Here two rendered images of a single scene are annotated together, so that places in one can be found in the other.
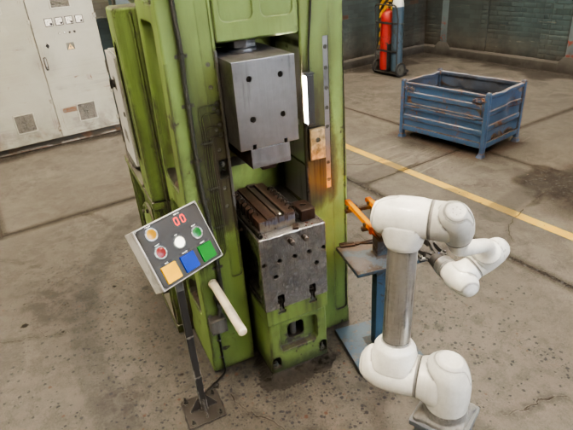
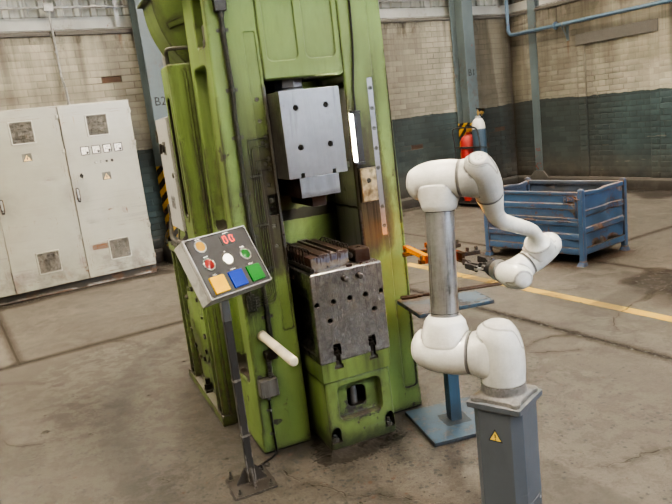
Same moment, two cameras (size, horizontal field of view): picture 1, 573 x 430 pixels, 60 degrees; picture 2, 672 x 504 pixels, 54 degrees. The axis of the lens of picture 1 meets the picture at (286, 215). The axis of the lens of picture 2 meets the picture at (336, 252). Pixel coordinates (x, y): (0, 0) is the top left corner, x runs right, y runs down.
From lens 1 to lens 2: 1.07 m
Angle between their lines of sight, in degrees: 16
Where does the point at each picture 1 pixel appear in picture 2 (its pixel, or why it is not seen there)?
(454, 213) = (476, 159)
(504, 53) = (613, 176)
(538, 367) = (643, 428)
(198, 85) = (247, 118)
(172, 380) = (216, 463)
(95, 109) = (129, 246)
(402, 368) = (452, 337)
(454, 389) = (503, 347)
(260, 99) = (307, 127)
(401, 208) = (431, 166)
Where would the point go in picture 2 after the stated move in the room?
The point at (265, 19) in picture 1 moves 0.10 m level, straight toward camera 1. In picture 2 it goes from (310, 59) to (310, 58)
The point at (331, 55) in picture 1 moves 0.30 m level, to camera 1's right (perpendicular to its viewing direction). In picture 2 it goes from (377, 97) to (436, 90)
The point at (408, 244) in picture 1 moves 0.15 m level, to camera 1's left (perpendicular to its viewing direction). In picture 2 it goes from (441, 199) to (398, 204)
